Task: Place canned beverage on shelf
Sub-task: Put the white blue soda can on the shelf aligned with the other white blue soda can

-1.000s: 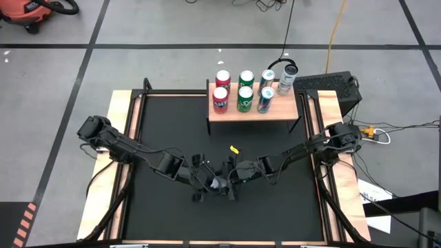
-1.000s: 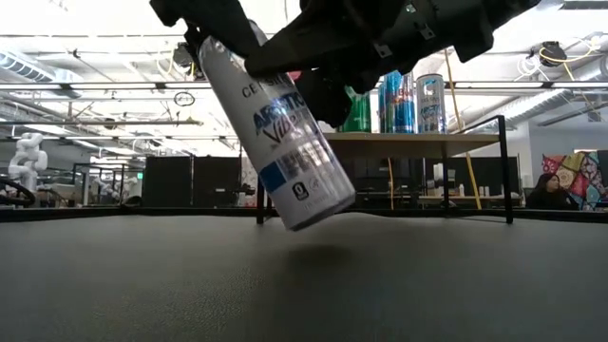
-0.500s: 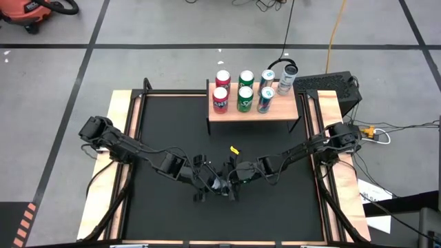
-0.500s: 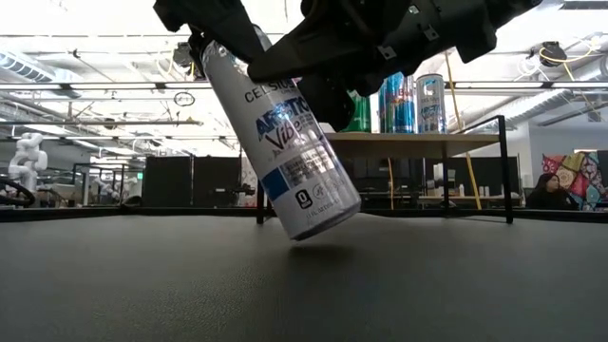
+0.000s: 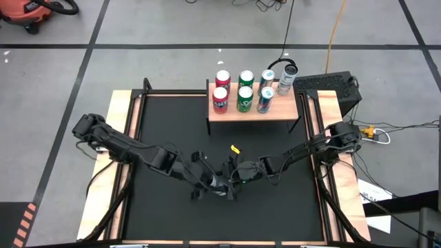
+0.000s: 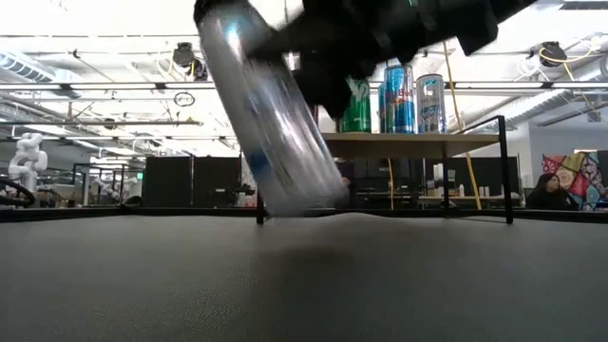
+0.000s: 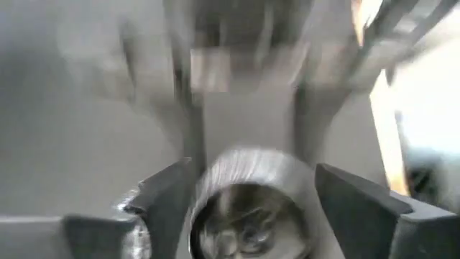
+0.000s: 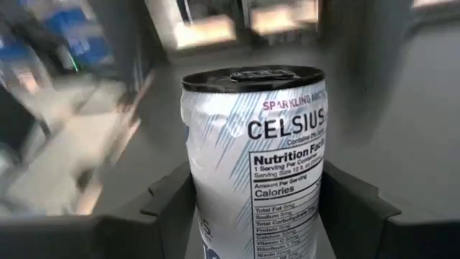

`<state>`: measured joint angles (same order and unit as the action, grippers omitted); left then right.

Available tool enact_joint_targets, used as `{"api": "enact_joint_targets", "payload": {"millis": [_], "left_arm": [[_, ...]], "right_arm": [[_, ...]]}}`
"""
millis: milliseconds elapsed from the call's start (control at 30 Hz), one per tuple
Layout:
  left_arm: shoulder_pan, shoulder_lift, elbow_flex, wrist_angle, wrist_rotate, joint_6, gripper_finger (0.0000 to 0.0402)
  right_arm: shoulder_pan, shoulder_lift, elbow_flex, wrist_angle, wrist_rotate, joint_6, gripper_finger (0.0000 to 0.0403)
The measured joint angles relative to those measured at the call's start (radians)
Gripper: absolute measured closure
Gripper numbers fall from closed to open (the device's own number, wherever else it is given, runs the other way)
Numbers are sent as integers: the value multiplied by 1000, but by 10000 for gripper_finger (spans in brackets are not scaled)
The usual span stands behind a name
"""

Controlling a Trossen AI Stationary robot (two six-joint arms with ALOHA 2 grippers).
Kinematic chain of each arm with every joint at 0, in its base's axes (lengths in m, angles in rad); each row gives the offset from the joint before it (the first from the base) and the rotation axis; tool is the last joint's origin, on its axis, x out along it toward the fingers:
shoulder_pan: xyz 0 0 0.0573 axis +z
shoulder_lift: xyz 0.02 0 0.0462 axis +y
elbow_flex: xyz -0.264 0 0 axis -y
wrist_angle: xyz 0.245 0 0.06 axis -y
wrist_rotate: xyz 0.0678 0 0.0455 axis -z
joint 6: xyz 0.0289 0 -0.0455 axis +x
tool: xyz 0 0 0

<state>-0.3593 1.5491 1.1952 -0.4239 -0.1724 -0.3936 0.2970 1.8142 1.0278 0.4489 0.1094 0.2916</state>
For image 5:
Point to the yellow power plug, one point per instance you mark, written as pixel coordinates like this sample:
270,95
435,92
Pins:
368,132

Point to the wood and black table frame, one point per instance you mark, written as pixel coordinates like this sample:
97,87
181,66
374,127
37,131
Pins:
119,103

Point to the orange shop vacuum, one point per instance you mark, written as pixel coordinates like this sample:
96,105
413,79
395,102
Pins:
24,12

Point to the white paper sheet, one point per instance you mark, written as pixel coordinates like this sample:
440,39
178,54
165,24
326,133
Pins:
379,224
373,193

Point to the green Sprite can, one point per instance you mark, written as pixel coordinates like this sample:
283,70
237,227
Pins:
245,101
246,78

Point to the red Fanta can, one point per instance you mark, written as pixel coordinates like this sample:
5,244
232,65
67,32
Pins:
220,101
223,79

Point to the grey box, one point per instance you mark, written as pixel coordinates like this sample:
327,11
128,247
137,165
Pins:
430,227

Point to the wooden shelf with black legs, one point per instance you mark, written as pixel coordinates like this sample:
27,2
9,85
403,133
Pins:
279,112

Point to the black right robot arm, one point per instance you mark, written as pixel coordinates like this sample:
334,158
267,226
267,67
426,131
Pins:
310,148

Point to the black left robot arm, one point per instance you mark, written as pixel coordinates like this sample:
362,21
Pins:
120,144

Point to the yellow tag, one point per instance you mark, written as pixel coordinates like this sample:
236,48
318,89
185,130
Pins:
235,149

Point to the white Celsius can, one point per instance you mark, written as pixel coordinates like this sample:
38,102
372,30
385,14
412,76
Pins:
286,82

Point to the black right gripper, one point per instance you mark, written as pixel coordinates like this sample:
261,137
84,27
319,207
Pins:
248,171

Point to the blue silver Red Bull can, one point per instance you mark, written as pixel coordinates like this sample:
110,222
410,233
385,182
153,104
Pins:
265,101
267,77

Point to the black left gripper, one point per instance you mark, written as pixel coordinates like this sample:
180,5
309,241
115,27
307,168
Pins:
196,174

